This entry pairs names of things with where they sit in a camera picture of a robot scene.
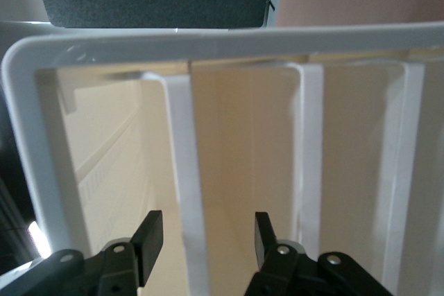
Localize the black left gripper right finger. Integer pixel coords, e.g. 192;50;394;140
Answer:
244;211;393;296

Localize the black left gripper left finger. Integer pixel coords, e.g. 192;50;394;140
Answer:
41;209;164;296

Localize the white drawer cabinet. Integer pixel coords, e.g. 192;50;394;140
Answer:
0;20;444;296

